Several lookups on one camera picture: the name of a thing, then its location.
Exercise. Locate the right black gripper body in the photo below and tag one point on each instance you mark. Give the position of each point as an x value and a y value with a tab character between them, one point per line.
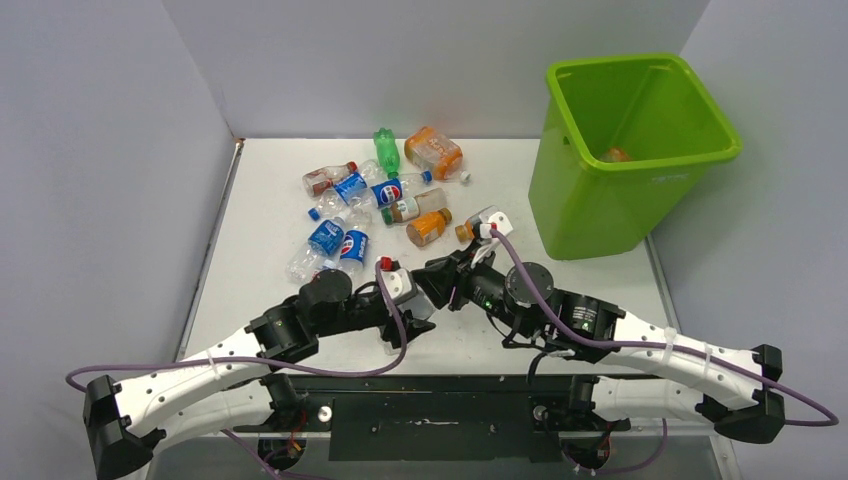
480	283

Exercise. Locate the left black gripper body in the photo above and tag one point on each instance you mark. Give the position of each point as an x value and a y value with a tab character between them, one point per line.
381	317

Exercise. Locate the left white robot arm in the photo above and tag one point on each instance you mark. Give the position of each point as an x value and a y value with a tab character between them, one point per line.
225	385

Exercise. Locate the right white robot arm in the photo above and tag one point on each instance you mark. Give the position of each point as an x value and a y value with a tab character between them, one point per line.
681	378

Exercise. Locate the green plastic bin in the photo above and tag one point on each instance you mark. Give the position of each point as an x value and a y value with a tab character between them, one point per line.
655	107

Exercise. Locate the small orange juice bottle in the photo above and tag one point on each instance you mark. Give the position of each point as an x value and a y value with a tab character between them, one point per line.
428	227

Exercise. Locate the orange juice bottle lying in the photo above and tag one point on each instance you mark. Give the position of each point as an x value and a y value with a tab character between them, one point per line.
466	232

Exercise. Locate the pepsi bottle left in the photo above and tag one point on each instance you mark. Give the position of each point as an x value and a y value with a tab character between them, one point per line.
354	245

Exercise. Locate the pepsi bottle blue cap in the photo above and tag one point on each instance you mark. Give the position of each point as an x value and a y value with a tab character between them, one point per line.
398	187

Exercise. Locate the blue label crushed bottle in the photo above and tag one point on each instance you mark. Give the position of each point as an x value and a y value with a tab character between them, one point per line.
337	199

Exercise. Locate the large orange tea bottle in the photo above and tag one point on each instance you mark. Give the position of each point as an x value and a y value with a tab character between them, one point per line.
432	151

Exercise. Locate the green soda bottle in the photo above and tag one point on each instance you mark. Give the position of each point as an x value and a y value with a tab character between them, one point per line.
387	151

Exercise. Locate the crushed red label bottle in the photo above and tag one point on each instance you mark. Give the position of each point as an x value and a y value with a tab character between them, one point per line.
321	179

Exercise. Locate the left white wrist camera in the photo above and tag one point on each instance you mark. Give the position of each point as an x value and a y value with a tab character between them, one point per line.
396	282

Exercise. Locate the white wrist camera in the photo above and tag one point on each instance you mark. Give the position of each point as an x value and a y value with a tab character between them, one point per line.
489	219
396	282

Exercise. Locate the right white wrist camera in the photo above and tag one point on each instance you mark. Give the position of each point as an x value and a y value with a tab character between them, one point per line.
489	219

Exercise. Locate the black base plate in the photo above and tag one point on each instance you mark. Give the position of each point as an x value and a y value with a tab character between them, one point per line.
436	418

